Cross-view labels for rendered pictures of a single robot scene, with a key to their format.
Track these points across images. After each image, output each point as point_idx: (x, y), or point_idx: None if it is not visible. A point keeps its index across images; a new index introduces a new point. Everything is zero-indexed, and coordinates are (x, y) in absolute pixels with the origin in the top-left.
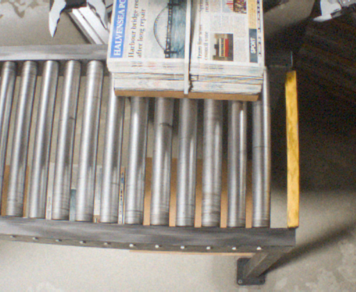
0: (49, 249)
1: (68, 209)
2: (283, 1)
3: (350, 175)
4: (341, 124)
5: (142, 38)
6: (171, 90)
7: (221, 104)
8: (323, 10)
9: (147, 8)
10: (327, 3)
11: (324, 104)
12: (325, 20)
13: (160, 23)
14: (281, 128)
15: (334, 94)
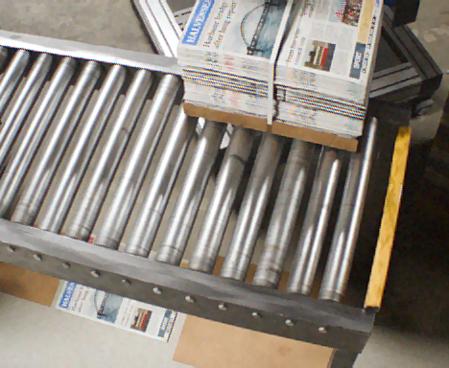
0: (73, 335)
1: (89, 230)
2: (424, 111)
3: None
4: None
5: (224, 30)
6: (252, 115)
7: (311, 149)
8: None
9: (240, 2)
10: None
11: None
12: None
13: (250, 19)
14: (392, 256)
15: None
